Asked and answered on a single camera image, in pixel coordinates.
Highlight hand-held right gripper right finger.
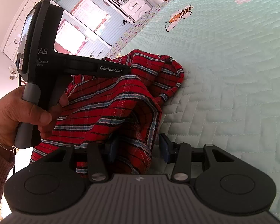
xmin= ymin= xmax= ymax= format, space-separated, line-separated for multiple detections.
xmin=159 ymin=133 xmax=239 ymax=183

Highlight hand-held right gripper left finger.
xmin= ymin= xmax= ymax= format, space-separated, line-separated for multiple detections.
xmin=45 ymin=137 xmax=118 ymax=183

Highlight red plaid shirt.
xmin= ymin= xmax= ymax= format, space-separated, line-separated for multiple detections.
xmin=30 ymin=49 xmax=185 ymax=176

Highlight person's left hand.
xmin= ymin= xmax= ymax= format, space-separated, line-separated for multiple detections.
xmin=0 ymin=84 xmax=69 ymax=150

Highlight pink-bordered paper poster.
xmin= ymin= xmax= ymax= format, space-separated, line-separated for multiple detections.
xmin=69 ymin=0 xmax=111 ymax=32
xmin=53 ymin=19 xmax=90 ymax=55

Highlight white overhead cupboards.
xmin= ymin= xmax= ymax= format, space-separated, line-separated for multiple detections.
xmin=1 ymin=0 xmax=74 ymax=62

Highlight ceiling lamp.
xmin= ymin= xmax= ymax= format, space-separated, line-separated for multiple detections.
xmin=9 ymin=65 xmax=18 ymax=80

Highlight sliding door wardrobe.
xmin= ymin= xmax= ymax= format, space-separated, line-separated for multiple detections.
xmin=49 ymin=0 xmax=159 ymax=59

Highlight quilted bee bedspread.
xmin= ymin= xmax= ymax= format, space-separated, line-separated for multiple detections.
xmin=108 ymin=0 xmax=280 ymax=216

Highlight metal bangle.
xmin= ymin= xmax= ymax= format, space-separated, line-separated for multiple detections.
xmin=0 ymin=128 xmax=16 ymax=151

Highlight black cable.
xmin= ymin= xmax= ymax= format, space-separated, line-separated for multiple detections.
xmin=13 ymin=72 xmax=22 ymax=176

